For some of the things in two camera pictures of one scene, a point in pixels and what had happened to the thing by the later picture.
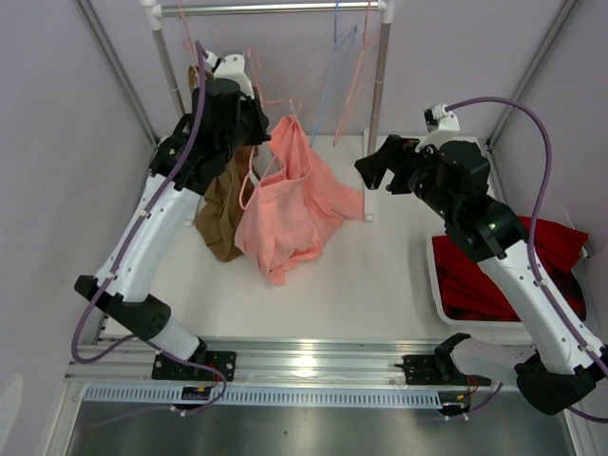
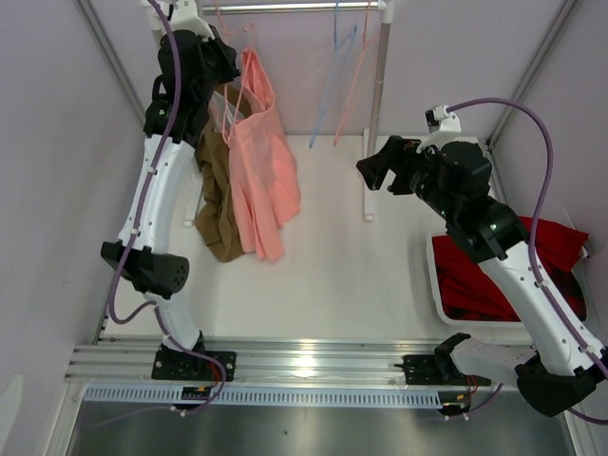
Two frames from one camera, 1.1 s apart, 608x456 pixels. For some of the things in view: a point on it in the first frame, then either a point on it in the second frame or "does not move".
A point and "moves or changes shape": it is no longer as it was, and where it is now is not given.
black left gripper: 258,135 to 226,54
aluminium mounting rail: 316,361 does not move
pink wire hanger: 253,180 to 251,26
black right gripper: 397,154 does not move
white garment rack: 154,9 does not move
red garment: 467,293 does not move
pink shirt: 288,218 moves or changes shape
